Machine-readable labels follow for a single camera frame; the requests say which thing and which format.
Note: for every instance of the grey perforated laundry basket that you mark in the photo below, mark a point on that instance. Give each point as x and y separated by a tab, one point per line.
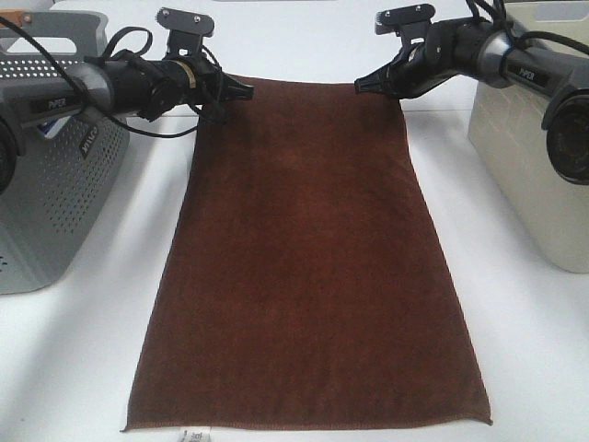
58	190

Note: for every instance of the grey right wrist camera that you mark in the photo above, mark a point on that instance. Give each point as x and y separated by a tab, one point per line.
398	19

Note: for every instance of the blue cloth in basket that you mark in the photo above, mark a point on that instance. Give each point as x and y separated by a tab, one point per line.
50	129

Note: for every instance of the beige storage bin grey rim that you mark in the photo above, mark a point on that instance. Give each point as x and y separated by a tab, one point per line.
505	129

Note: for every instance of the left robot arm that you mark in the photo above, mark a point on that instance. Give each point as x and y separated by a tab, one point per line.
110	88

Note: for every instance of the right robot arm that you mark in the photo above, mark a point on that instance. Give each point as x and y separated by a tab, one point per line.
477	49

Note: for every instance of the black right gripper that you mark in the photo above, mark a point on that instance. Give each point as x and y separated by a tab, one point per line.
425	61

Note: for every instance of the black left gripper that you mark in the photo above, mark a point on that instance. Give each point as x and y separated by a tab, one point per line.
199	84

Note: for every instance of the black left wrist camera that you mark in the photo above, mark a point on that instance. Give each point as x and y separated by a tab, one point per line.
186	31

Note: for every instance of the brown towel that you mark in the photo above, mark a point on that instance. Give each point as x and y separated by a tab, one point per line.
306	288

